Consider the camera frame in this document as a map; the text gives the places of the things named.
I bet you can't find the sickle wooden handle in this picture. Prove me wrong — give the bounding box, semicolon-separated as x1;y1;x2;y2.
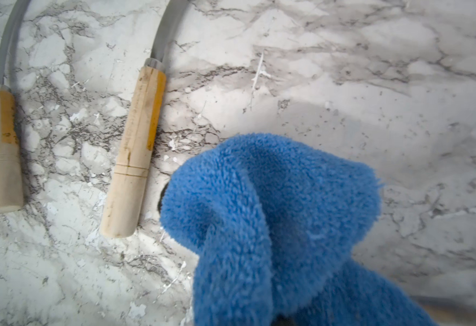
411;296;476;326
99;0;192;240
0;0;33;215

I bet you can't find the blue rag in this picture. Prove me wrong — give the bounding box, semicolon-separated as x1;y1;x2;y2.
159;134;433;325

